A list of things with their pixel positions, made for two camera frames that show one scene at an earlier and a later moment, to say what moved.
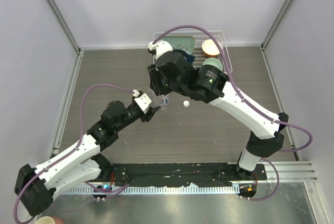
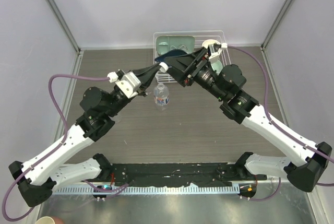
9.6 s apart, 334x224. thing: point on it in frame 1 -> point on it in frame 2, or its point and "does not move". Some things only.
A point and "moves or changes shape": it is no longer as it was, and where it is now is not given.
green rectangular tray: (187, 43) does not move
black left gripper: (150, 113) -> (145, 77)
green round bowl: (213, 61) does not move
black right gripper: (155, 75) -> (180, 64)
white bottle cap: (186, 103) moves or changes shape
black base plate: (175, 174) does not move
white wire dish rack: (201, 45) does not move
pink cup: (58, 220) does not move
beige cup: (45, 220) does not move
